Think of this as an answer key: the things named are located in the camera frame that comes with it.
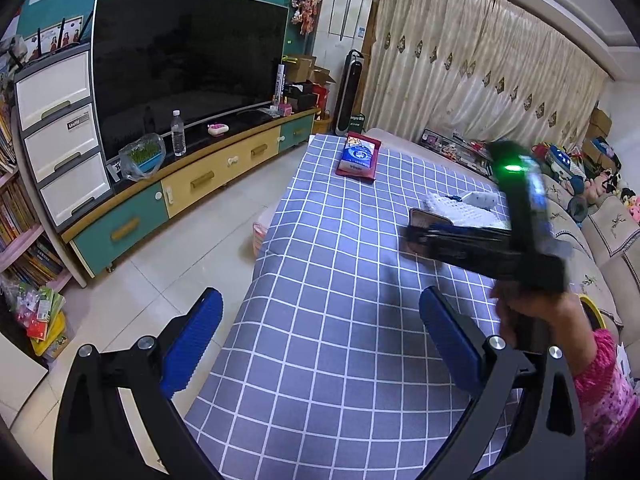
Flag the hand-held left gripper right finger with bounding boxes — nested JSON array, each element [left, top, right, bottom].
[[419, 286, 588, 480]]

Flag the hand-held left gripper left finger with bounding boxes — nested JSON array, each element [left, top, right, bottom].
[[52, 287, 225, 480]]

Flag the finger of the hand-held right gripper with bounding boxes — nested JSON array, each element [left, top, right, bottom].
[[405, 226, 510, 274]]

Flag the brown plastic tray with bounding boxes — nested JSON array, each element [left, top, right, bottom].
[[407, 207, 451, 256]]

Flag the yellow-rimmed black trash bin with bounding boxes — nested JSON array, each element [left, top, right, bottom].
[[577, 292, 623, 333]]

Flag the person's right forearm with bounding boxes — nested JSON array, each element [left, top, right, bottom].
[[570, 329, 640, 461]]

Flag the person's right hand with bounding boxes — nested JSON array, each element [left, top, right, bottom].
[[492, 287, 599, 362]]

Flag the white foam fruit net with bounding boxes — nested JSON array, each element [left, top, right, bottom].
[[424, 190, 511, 231]]

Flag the blue star-print bag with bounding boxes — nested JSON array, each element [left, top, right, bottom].
[[544, 144, 576, 171]]

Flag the pile of plush toys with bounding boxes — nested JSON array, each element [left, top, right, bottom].
[[532, 142, 640, 221]]

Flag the row of toys and books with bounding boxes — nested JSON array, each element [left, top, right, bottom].
[[420, 127, 501, 176]]

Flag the stacked cardboard boxes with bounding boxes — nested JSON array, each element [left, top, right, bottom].
[[582, 107, 623, 171]]

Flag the pink basket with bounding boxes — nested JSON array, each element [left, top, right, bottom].
[[251, 221, 271, 256]]

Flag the blue tissue pack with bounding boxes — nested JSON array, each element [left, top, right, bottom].
[[340, 137, 376, 171]]

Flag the pile of children's books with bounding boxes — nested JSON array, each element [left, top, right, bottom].
[[0, 280, 68, 361]]

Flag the green and yellow TV cabinet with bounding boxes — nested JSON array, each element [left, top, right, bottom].
[[62, 107, 321, 288]]

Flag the beige patterned curtain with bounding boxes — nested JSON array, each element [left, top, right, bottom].
[[360, 0, 611, 156]]

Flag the white board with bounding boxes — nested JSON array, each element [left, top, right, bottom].
[[0, 332, 48, 413]]

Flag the black tower fan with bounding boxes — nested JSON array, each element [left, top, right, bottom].
[[336, 49, 366, 135]]

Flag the clear plastic bag with greens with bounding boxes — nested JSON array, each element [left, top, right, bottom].
[[118, 132, 167, 182]]

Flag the clear water bottle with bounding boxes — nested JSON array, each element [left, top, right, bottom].
[[171, 109, 187, 157]]

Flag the bookshelf with books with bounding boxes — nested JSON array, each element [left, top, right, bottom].
[[0, 50, 66, 291]]

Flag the open cardboard boxes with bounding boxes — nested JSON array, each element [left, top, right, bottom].
[[285, 54, 336, 86]]

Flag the tall white box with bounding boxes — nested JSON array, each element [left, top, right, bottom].
[[274, 62, 287, 111]]

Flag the white plastic drawer unit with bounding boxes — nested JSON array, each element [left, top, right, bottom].
[[12, 42, 116, 233]]

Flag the white standing air conditioner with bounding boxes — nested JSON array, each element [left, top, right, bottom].
[[312, 0, 378, 133]]

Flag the black television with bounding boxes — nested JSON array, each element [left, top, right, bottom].
[[91, 0, 291, 161]]

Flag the hanging artificial flowers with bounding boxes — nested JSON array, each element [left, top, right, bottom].
[[290, 0, 323, 36]]

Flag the wall photo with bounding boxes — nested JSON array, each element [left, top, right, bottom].
[[37, 17, 83, 55]]

